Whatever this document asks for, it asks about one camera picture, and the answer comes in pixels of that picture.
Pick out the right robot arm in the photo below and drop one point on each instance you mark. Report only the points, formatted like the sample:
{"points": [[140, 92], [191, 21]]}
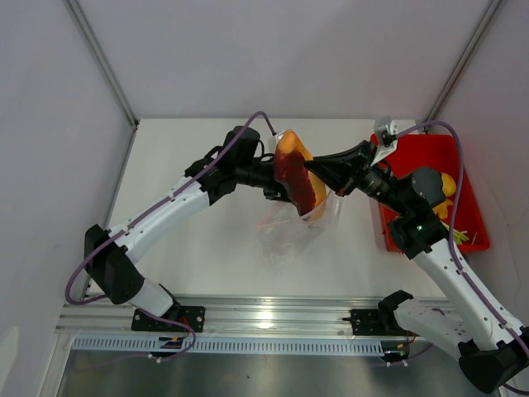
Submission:
{"points": [[489, 343]]}

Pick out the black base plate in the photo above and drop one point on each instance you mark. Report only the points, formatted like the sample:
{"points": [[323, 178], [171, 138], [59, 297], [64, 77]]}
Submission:
{"points": [[375, 322], [192, 316]]}

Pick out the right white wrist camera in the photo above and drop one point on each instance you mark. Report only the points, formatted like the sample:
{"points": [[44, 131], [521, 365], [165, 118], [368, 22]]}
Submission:
{"points": [[385, 130]]}

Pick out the clear zip top bag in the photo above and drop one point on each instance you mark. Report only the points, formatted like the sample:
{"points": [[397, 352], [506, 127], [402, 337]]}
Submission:
{"points": [[284, 235]]}

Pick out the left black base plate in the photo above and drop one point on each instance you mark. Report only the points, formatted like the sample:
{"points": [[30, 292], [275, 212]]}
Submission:
{"points": [[192, 316]]}

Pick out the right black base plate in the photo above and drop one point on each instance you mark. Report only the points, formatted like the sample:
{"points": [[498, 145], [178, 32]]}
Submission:
{"points": [[375, 322]]}

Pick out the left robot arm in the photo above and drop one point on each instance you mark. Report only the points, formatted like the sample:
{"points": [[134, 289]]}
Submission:
{"points": [[113, 254]]}

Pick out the white green leek toy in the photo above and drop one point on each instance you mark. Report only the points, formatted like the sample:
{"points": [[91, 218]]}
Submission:
{"points": [[460, 237]]}

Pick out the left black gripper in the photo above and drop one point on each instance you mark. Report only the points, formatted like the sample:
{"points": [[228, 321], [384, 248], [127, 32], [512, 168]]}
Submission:
{"points": [[276, 190]]}

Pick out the papaya slice toy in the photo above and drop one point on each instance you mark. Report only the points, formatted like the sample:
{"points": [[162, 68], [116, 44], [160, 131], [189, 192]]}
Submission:
{"points": [[304, 189]]}

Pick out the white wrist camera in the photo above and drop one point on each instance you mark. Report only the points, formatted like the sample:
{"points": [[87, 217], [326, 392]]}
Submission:
{"points": [[385, 130], [279, 136]]}

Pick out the white slotted cable duct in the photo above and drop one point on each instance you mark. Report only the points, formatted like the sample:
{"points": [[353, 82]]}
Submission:
{"points": [[235, 345]]}

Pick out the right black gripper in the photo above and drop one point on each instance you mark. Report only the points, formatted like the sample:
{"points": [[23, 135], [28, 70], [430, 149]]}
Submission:
{"points": [[340, 173]]}

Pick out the yellow ginger root toy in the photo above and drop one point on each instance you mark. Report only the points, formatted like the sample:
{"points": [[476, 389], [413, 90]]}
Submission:
{"points": [[442, 209]]}

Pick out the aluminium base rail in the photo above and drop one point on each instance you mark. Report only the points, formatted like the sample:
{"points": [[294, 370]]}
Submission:
{"points": [[228, 316]]}

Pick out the left aluminium frame post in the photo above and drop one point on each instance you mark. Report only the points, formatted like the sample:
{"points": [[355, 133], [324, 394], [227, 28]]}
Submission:
{"points": [[94, 47]]}

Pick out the yellow potato toy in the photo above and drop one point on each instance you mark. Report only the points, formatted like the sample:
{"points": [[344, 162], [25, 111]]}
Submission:
{"points": [[449, 185]]}

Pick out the red plastic bin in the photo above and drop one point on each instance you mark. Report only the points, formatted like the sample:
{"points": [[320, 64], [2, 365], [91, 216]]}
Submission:
{"points": [[440, 153]]}

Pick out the right aluminium frame post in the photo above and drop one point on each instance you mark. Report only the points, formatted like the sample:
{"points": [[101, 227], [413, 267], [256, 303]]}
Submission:
{"points": [[487, 18]]}

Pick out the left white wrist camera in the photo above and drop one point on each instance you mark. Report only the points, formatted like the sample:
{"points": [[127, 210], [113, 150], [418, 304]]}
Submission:
{"points": [[279, 136]]}

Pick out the aluminium frame post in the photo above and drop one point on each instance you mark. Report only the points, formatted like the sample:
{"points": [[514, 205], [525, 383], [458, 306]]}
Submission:
{"points": [[94, 47], [487, 18]]}

